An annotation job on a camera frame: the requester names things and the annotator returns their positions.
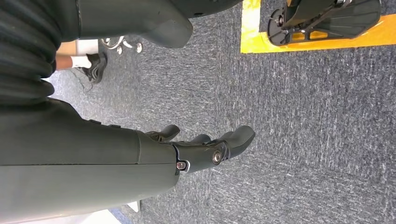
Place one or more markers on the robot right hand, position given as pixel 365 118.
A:
pixel 77 160

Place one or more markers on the person in dark clothes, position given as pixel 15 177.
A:
pixel 92 66

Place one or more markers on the robot dark grey leg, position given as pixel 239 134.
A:
pixel 130 18

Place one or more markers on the robot black foot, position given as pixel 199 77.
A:
pixel 328 21

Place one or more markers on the yellow base frame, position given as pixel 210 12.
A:
pixel 250 31

